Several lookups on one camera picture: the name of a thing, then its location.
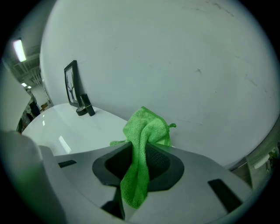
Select black lipstick tube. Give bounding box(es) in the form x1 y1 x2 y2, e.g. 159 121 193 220
80 93 96 117

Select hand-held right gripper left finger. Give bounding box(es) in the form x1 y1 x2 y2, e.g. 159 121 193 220
40 141 133 221

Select white round table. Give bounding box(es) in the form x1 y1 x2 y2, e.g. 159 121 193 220
21 102 175 157

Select black picture frame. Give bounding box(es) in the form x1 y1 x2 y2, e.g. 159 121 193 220
63 60 83 108

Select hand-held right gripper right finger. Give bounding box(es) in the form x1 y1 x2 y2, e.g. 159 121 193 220
129 142 254 222

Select long ceiling light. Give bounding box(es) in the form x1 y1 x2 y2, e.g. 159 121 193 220
12 38 27 63

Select green cloth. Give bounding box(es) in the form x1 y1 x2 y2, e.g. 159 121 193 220
109 106 177 210

